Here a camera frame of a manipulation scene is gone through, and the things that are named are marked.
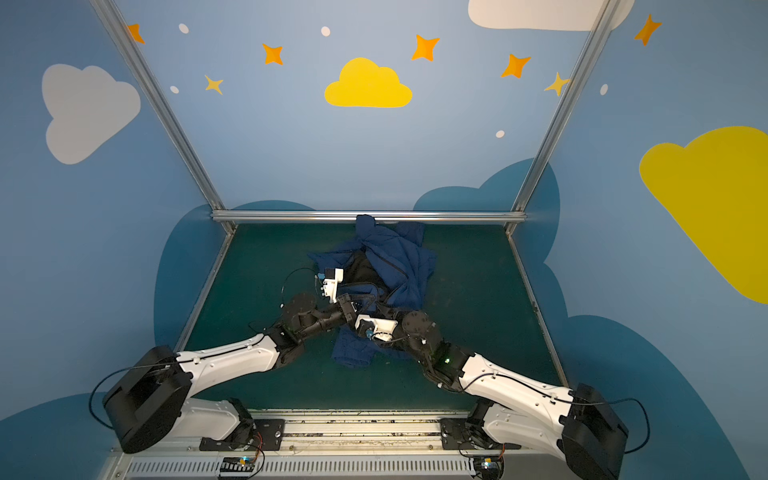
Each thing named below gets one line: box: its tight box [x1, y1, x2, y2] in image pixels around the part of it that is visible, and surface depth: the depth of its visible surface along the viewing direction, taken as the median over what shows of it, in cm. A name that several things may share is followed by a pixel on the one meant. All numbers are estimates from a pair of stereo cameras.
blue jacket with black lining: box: [307, 215, 437, 366], surface depth 91 cm
